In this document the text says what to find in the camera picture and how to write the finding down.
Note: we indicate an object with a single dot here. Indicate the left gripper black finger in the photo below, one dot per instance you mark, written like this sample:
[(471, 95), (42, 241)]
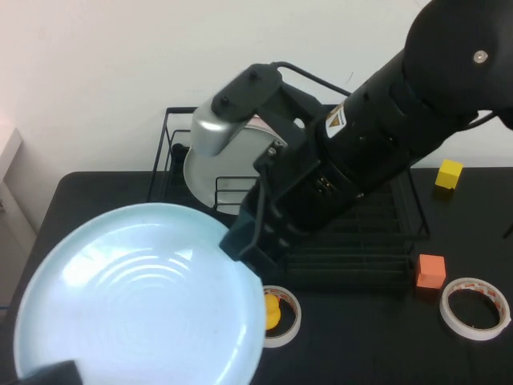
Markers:
[(52, 375)]

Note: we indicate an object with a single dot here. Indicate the yellow rubber duck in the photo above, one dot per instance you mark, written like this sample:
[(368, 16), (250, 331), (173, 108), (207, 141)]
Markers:
[(272, 313)]

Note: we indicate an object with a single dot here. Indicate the pink round plate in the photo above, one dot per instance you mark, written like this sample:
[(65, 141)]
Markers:
[(258, 120)]

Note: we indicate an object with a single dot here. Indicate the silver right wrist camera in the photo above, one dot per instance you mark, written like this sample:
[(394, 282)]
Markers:
[(212, 128)]

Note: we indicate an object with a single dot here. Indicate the orange foam cube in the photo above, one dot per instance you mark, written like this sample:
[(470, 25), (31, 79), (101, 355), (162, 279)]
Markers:
[(431, 272)]

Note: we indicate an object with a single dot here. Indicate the white double-sided tape roll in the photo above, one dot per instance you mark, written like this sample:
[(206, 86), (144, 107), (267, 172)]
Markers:
[(473, 336), (280, 341)]

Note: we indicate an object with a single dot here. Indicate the yellow foam cube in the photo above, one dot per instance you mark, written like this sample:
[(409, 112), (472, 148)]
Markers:
[(448, 174)]

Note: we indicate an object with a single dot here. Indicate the grey round plate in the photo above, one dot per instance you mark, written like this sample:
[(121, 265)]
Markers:
[(236, 168)]

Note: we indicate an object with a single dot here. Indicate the light blue round plate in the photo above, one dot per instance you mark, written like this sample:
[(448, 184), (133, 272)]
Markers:
[(140, 301)]

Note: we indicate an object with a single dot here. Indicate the white cabinet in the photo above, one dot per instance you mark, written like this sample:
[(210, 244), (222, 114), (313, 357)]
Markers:
[(10, 148)]

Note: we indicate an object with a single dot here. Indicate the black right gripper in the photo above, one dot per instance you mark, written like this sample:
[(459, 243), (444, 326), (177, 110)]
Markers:
[(296, 188)]

